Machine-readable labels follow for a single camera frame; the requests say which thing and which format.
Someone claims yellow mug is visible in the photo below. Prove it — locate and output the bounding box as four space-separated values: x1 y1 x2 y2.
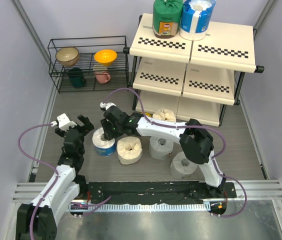
145 112 152 118

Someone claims cream roll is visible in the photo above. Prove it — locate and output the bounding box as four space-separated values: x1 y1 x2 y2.
116 136 143 165
152 108 177 123

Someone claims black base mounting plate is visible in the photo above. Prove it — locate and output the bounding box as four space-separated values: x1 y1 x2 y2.
87 181 237 205

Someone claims orange bowl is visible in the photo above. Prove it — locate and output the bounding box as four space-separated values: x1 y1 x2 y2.
94 49 118 67

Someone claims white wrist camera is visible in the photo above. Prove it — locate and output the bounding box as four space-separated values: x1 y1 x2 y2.
100 102 116 112
56 113 77 132

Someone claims blue striped plastic-wrapped roll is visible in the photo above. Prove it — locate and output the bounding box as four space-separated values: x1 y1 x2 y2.
179 0 217 41

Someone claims grey wrapped roll front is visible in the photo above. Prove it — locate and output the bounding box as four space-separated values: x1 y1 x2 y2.
170 152 198 180

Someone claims beige ceramic bowl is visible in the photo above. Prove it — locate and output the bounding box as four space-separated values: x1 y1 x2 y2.
55 47 80 67

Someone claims grey wrapped roll rear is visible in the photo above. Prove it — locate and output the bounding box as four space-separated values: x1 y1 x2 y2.
149 136 174 160

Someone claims cream wrapped roll front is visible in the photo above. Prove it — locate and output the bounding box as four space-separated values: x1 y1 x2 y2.
116 136 143 165

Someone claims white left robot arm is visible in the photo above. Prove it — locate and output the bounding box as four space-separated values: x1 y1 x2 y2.
15 113 94 240

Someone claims green paper towel roll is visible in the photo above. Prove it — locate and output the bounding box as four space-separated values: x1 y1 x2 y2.
152 0 183 39

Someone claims white roll blue base wrap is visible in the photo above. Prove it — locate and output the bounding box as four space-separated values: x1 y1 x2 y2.
92 127 116 157

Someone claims dark green mug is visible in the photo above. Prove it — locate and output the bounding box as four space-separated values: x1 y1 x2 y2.
67 67 86 88

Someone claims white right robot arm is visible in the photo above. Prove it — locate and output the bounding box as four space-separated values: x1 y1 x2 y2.
100 102 226 198

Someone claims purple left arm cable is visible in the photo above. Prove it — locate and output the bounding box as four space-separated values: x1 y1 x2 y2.
17 122 112 240

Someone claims pink mug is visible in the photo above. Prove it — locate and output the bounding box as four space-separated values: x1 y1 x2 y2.
93 64 111 84

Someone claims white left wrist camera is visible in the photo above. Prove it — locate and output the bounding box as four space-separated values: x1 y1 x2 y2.
56 113 77 132

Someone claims grey wrapped roll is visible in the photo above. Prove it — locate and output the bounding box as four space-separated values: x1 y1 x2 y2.
170 152 198 180
149 136 174 160

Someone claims cream three-tier shelf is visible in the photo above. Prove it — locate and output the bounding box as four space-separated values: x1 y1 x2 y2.
123 13 264 127

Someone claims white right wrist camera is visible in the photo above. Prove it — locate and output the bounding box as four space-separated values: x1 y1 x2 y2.
100 102 116 112

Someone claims black wire rack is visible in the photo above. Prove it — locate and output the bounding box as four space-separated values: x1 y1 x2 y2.
47 35 130 93

